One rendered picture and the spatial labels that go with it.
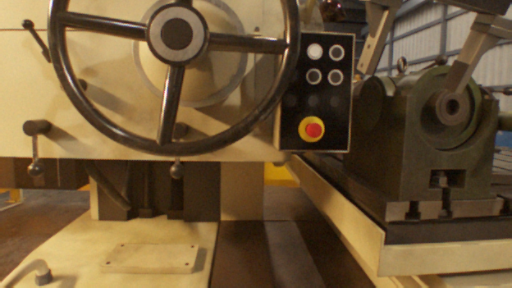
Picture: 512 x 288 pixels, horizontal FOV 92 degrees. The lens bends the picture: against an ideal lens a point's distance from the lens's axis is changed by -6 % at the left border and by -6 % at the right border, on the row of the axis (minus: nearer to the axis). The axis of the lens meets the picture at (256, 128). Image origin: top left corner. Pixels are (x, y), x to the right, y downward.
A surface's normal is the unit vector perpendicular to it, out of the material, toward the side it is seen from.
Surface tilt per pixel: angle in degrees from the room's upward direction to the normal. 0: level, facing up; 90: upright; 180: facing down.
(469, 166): 90
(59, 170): 90
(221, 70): 107
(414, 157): 90
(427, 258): 90
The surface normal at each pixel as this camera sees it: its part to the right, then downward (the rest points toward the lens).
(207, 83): 0.30, 0.50
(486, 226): 0.07, 0.09
